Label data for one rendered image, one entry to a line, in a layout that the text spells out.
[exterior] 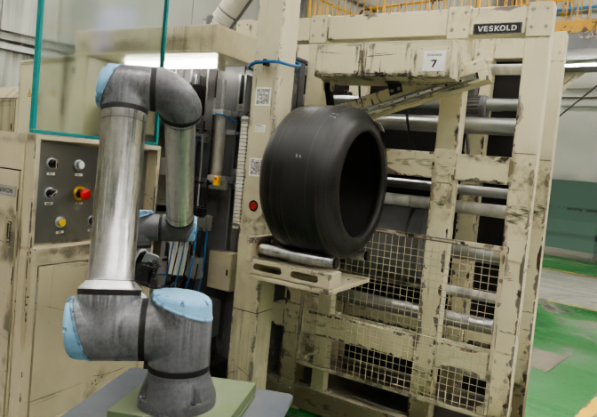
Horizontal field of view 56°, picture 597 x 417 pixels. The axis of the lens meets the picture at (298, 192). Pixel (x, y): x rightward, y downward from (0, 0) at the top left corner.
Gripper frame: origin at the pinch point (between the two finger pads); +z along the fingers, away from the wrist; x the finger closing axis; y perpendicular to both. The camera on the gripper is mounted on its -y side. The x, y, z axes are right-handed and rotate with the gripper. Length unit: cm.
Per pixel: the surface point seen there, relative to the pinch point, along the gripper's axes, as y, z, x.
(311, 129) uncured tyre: 46, -26, -61
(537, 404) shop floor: 248, -97, 30
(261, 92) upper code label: 32, -61, -76
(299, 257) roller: 59, -37, -16
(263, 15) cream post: 24, -61, -106
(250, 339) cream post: 58, -63, 23
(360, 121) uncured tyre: 64, -28, -71
